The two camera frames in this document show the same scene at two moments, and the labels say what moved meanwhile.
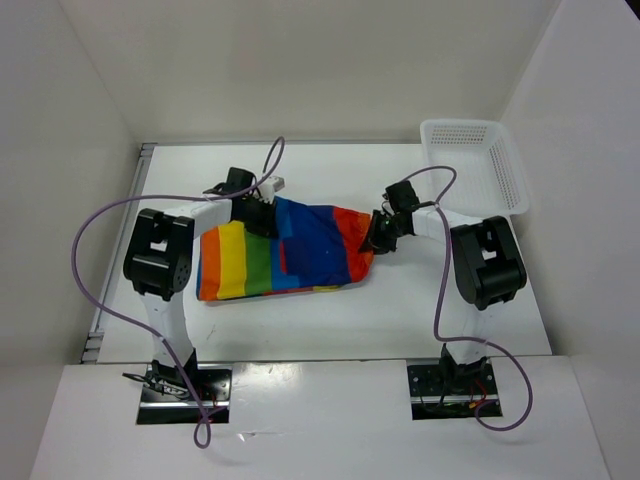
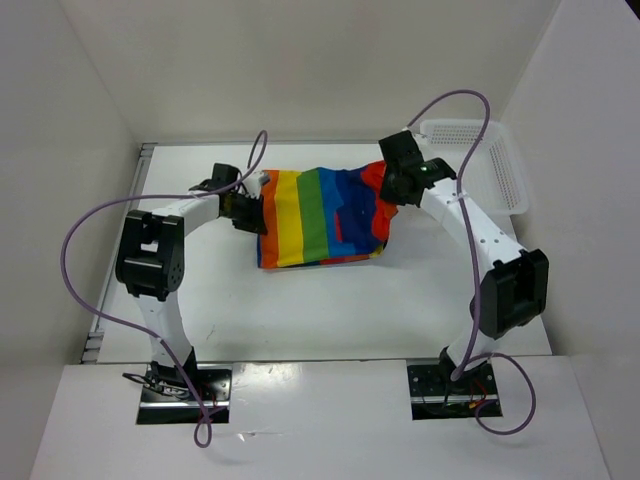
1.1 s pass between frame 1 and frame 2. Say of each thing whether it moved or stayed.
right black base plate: stayed
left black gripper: stayed
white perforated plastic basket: stayed
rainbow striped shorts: moved
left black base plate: stayed
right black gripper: moved
